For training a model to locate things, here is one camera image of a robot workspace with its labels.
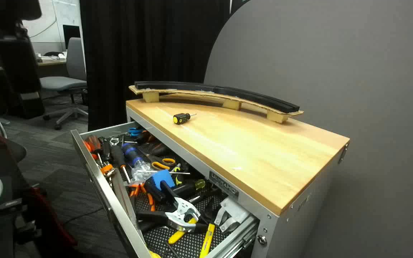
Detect black yellow stubby screwdriver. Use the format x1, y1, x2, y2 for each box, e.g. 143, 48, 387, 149
171, 114, 192, 125

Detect metal tool drawer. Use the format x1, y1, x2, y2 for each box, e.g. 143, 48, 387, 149
71, 124, 256, 258

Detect blue black tool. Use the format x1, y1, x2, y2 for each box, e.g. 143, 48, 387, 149
144, 171, 174, 201

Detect white spring clamp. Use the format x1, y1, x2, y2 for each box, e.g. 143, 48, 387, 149
166, 197, 200, 231

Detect grey tool cabinet wooden top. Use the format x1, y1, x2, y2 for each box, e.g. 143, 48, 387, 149
126, 99, 349, 258

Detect yellow utility knife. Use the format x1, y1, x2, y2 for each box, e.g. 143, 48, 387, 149
197, 224, 216, 258

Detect orange black screwdriver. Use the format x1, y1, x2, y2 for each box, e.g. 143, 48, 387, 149
84, 136, 101, 164

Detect grey office chair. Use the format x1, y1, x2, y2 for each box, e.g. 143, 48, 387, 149
40, 38, 88, 131

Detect yellow handled pliers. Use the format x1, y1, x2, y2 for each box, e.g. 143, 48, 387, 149
150, 158, 176, 171

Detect curved wooden rail black strip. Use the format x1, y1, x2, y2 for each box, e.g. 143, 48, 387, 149
128, 81, 302, 124

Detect blue handled screwdriver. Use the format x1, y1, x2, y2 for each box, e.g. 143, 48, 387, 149
121, 144, 148, 172

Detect white grey bracket tool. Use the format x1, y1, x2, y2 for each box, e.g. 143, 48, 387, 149
213, 198, 249, 233

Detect orange handled pliers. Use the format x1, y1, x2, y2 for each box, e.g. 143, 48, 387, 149
128, 182, 156, 212

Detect yellow handled tool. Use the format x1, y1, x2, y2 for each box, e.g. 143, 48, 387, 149
167, 218, 197, 245

